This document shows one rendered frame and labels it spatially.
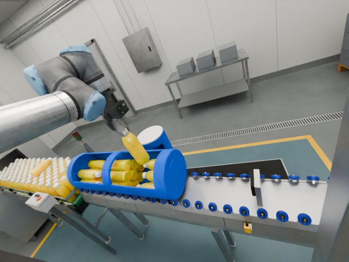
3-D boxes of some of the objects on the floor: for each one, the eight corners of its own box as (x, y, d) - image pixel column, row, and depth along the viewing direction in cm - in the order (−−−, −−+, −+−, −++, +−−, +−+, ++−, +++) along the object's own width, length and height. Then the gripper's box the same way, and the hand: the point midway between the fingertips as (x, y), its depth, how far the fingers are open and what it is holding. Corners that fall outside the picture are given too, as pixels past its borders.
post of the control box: (115, 255, 179) (45, 208, 127) (112, 254, 181) (42, 207, 129) (117, 251, 182) (50, 203, 130) (114, 250, 184) (47, 202, 132)
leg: (143, 240, 181) (111, 211, 148) (139, 239, 183) (107, 210, 151) (145, 234, 185) (115, 205, 153) (141, 233, 188) (111, 204, 155)
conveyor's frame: (127, 251, 177) (71, 208, 131) (51, 224, 255) (-1, 191, 209) (146, 209, 211) (107, 163, 165) (75, 196, 289) (34, 163, 243)
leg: (235, 267, 134) (218, 233, 102) (227, 265, 137) (209, 232, 105) (235, 259, 138) (219, 224, 106) (228, 257, 141) (211, 222, 109)
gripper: (99, 95, 57) (130, 140, 68) (118, 82, 65) (142, 125, 76) (85, 100, 61) (116, 142, 72) (104, 87, 69) (129, 126, 80)
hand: (123, 131), depth 75 cm, fingers closed on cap, 4 cm apart
